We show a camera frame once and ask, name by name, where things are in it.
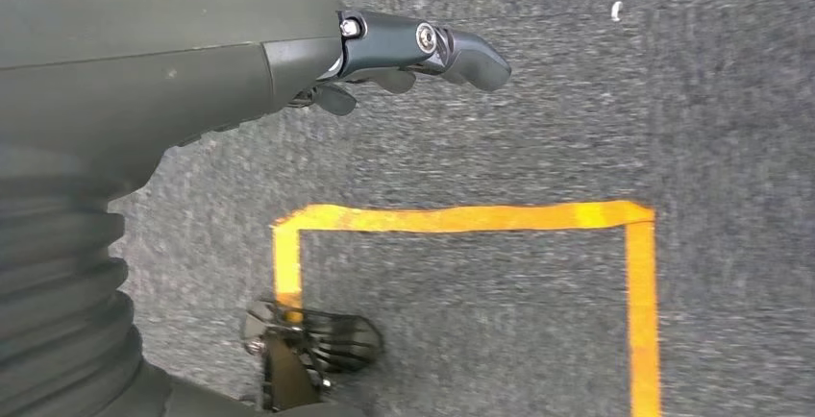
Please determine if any yellow floor tape square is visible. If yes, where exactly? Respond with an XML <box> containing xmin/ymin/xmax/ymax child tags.
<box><xmin>272</xmin><ymin>200</ymin><xmax>663</xmax><ymax>417</ymax></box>

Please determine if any black robot foot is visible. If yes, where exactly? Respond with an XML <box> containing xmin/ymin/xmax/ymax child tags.
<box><xmin>240</xmin><ymin>298</ymin><xmax>386</xmax><ymax>412</ymax></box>

